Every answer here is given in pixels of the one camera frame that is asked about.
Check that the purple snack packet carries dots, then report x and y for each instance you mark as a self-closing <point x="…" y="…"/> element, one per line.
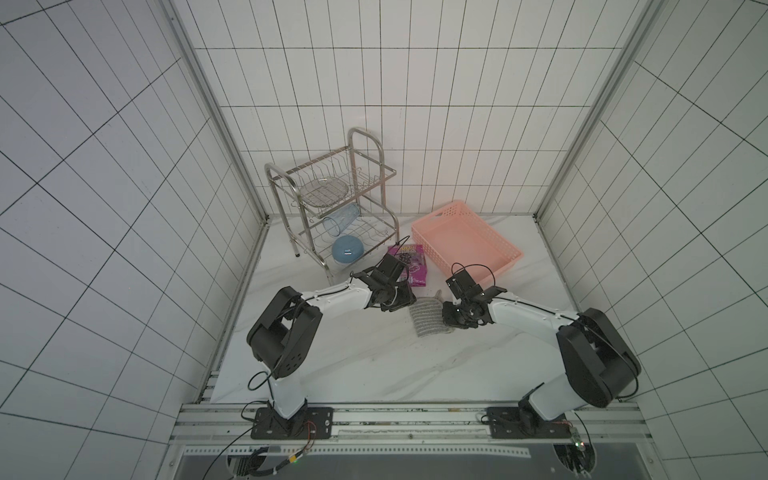
<point x="413" y="256"/>

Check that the pink plastic basket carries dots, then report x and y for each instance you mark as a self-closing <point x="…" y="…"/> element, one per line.
<point x="454" y="236"/>

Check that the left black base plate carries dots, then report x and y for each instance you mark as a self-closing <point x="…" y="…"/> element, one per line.
<point x="312" y="423"/>

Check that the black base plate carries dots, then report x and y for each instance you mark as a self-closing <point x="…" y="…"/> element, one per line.
<point x="522" y="422"/>
<point x="312" y="423"/>

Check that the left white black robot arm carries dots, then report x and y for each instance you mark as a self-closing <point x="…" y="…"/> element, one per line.
<point x="284" y="332"/>

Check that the round metal strainer plate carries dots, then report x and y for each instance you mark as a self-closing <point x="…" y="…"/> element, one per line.
<point x="323" y="193"/>

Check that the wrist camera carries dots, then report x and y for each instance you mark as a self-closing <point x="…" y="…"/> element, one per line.
<point x="391" y="270"/>
<point x="463" y="286"/>

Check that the metal two-tier dish rack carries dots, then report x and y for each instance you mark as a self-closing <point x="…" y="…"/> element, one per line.
<point x="334" y="205"/>

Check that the aluminium mounting rail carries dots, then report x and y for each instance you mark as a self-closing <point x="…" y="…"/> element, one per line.
<point x="406" y="424"/>

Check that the grey striped square dishcloth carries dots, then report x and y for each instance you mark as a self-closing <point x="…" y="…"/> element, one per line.
<point x="426" y="315"/>

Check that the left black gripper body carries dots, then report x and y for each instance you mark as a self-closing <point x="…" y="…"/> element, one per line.
<point x="397" y="297"/>

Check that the blue bowl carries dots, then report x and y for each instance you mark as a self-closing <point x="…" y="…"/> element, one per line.
<point x="347" y="249"/>

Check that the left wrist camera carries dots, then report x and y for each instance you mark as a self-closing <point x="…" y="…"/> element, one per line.
<point x="391" y="270"/>

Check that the clear blue plastic cup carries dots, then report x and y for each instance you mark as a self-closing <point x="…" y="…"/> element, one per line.
<point x="338" y="221"/>

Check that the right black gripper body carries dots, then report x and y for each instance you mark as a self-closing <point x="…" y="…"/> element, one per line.
<point x="461" y="312"/>

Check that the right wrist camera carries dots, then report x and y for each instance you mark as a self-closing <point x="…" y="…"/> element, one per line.
<point x="463" y="286"/>

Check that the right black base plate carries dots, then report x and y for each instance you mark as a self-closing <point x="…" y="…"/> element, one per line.
<point x="522" y="422"/>

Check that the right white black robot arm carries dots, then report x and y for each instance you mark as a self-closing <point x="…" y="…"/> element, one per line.
<point x="598" y="364"/>

